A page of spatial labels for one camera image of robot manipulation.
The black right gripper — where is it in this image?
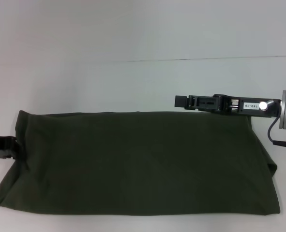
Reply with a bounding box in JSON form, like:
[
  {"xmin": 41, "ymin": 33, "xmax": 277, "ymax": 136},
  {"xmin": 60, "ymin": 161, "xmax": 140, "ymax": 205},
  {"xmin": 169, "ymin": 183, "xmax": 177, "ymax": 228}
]
[{"xmin": 174, "ymin": 93, "xmax": 283, "ymax": 119}]

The dark green FREE t-shirt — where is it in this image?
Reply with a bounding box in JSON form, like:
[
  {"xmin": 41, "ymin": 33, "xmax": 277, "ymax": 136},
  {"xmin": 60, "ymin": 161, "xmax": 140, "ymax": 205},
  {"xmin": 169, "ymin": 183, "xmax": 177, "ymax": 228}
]
[{"xmin": 0, "ymin": 110, "xmax": 279, "ymax": 216}]

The silver cable connector plug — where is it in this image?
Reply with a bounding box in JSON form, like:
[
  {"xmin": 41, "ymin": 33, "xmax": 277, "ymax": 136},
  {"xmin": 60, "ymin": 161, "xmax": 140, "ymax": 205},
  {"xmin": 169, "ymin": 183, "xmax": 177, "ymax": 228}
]
[{"xmin": 258, "ymin": 99, "xmax": 275, "ymax": 112}]

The thin black cable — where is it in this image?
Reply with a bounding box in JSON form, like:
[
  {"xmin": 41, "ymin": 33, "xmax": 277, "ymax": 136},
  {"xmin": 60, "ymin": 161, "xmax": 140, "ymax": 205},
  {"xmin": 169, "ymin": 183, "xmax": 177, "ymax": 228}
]
[{"xmin": 268, "ymin": 116, "xmax": 286, "ymax": 147}]

